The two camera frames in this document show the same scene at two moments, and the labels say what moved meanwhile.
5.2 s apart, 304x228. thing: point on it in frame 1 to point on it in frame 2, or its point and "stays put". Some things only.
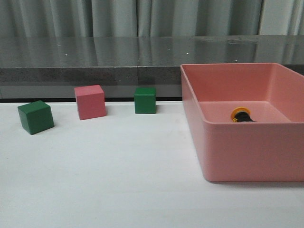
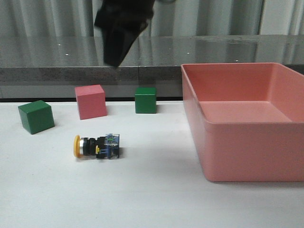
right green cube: [145, 100] stays put
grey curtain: [41, 18] stays put
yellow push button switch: [242, 114] to [107, 147]
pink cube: [90, 100] stays put
